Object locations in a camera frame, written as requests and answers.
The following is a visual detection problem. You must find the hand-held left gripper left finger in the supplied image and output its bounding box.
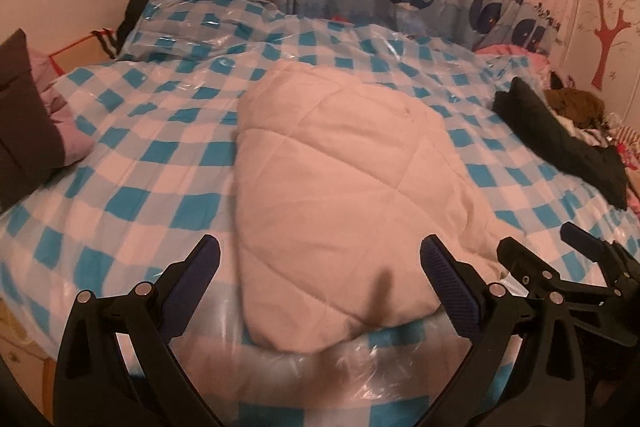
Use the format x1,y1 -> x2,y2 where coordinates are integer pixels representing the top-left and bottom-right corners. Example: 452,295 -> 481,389
54,234 -> 231,427

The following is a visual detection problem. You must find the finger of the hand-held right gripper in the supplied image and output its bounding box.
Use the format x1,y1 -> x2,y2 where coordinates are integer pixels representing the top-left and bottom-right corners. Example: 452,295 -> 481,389
560,223 -> 640,288
496,236 -> 621,308

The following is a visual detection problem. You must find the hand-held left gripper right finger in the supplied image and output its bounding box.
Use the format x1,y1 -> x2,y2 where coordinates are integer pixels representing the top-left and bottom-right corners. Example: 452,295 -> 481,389
420,234 -> 593,427

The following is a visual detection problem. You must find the white quilted garment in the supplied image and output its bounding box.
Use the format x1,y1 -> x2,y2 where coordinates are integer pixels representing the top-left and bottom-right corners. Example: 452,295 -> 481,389
234,59 -> 506,355

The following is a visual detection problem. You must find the striped red cloth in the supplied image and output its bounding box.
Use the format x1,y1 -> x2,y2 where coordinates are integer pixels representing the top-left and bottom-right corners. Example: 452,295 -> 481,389
607,124 -> 640,158

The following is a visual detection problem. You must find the blue checked bed cover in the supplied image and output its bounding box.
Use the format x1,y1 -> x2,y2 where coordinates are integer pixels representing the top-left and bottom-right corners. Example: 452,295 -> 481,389
0,0 -> 640,427

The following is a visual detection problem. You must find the black garment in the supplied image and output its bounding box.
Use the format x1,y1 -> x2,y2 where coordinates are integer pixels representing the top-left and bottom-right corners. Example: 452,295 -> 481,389
492,77 -> 628,210

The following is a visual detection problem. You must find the brown garment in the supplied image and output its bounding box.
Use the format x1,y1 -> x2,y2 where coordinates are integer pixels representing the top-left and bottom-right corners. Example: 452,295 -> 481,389
544,88 -> 608,128

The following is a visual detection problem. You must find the pink cloth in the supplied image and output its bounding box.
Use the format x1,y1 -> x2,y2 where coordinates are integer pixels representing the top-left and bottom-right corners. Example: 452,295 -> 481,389
27,49 -> 96,168

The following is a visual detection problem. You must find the pink bedding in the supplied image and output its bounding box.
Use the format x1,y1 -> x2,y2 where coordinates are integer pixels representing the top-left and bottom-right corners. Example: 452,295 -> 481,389
475,44 -> 551,72

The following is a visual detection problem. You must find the dark brown cloth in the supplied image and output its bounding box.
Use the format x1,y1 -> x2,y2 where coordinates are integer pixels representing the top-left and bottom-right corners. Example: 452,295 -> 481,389
0,28 -> 66,215

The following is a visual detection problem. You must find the striped dark cloth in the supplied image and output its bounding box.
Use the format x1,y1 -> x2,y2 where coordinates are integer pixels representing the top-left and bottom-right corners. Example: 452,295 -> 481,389
91,27 -> 123,58

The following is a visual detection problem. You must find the red tree wall sticker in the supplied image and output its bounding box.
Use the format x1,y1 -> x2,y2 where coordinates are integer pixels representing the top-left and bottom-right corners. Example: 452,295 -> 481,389
580,0 -> 636,90

